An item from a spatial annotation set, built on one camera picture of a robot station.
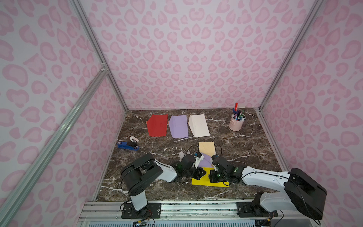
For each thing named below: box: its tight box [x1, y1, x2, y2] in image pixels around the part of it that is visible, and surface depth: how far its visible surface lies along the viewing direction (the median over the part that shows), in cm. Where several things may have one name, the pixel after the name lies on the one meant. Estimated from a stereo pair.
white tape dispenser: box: [129, 136, 140, 143], surface depth 102 cm
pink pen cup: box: [228, 113, 246, 132], surface depth 102 cm
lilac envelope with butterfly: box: [169, 114, 189, 139], surface depth 112 cm
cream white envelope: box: [187, 113, 211, 138], surface depth 112 cm
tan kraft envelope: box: [198, 141, 216, 158], surface depth 100 cm
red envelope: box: [146, 114, 169, 137], surface depth 110 cm
